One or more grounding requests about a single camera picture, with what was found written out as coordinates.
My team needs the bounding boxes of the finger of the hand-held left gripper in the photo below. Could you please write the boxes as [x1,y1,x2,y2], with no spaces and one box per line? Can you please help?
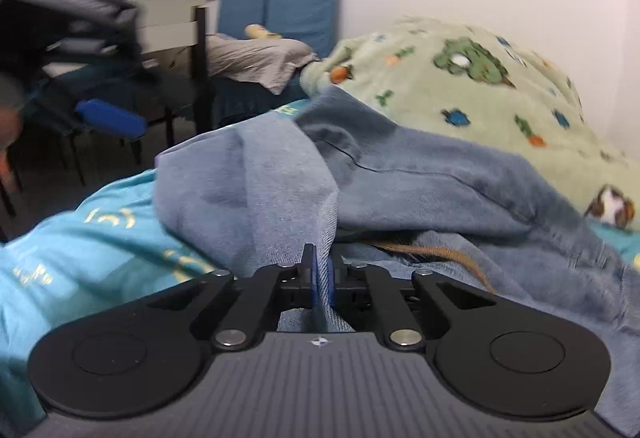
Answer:
[75,98,149,140]

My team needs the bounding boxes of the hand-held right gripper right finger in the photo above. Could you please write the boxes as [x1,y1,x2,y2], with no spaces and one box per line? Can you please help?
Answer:
[333,257,499,352]

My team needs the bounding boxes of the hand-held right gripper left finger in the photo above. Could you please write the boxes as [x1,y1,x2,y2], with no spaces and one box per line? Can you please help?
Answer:
[149,243,321,352]

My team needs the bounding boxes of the blue denim jeans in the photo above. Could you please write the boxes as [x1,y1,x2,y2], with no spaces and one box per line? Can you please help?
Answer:
[154,85,640,438]

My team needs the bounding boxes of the black chair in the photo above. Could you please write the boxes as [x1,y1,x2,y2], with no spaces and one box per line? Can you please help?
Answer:
[0,68,176,219]

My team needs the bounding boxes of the brown belt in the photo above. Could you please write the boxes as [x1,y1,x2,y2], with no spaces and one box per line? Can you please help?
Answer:
[372,240,499,297]

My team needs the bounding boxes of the black framed desk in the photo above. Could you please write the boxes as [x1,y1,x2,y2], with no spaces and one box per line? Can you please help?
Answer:
[42,0,223,135]

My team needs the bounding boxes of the teal printed bed sheet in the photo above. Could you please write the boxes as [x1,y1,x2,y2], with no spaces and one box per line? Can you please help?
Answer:
[0,98,640,438]

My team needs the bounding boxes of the grey crumpled cloth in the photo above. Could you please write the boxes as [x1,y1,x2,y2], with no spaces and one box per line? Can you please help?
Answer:
[205,32,321,94]

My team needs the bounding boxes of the yellow soft toy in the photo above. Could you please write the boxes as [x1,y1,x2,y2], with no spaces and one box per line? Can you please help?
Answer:
[245,24,284,41]

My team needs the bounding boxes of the blue padded cushion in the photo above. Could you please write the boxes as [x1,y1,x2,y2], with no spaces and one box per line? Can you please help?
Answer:
[210,0,339,129]

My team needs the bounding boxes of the green printed fleece blanket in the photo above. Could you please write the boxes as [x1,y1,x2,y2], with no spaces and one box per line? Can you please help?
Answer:
[300,16,640,233]

